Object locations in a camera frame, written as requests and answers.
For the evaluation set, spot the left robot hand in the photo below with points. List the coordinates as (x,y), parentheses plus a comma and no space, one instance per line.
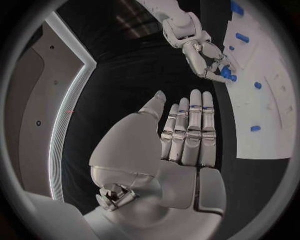
(145,150)

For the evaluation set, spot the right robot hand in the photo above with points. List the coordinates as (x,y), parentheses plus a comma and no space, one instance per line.
(194,58)

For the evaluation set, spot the blue gear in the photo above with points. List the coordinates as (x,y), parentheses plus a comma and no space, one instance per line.
(225,72)

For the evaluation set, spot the blue peg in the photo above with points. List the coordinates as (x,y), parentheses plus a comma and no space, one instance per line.
(255,128)
(231,48)

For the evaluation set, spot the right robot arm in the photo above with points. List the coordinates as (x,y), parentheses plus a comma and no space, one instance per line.
(182,18)

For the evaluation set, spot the white task board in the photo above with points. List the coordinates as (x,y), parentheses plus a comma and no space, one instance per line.
(257,146)

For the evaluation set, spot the thin long blue cylinder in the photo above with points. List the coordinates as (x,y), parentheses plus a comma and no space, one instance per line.
(242,37)

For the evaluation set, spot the thick blue cylinder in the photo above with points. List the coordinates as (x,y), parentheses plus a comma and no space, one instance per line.
(236,8)

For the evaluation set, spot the blue plug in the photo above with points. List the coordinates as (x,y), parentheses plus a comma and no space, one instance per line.
(257,85)

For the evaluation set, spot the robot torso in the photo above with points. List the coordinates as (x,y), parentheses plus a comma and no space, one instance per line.
(46,93)

